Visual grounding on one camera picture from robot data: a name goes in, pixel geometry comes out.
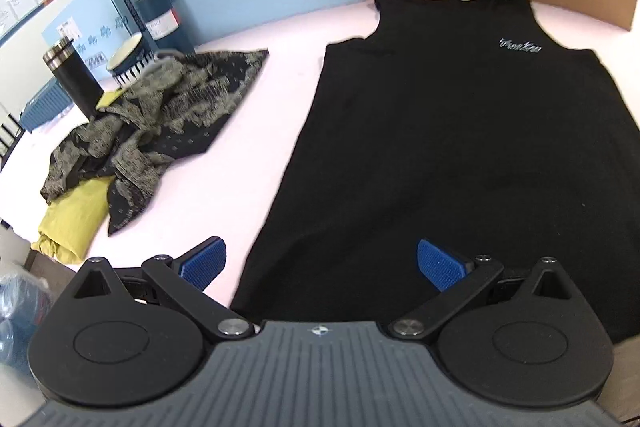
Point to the clear plastic bag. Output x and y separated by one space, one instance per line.
20 317

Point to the yellow cloth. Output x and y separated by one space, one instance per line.
75 217

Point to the piano key patterned cup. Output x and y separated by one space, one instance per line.
127 62

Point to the black tumbler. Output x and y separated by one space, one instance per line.
75 77

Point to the dark teal tall cylinder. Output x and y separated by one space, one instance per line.
160 12

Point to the small light blue box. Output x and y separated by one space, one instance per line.
95 22

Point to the dark blue crate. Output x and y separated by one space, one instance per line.
47 104

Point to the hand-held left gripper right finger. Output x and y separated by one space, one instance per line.
440 265

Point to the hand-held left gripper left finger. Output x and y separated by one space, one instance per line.
202 260

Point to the black sleeveless dress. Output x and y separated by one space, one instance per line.
450 132

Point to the black beige lace patterned cloth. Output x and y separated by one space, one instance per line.
190 107

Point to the grey cloth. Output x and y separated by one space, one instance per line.
165 59

